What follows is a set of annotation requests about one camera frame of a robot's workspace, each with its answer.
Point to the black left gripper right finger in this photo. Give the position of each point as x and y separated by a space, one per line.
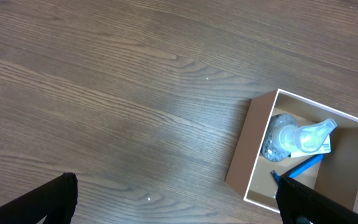
298 203

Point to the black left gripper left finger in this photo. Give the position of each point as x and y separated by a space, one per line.
53 202

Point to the blue disposable razor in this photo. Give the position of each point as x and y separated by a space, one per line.
299 169

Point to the green white soap box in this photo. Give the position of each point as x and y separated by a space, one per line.
324 149

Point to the clear pump bottle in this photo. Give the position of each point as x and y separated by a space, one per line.
284 135

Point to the white cardboard box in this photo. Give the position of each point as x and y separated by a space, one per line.
335 176

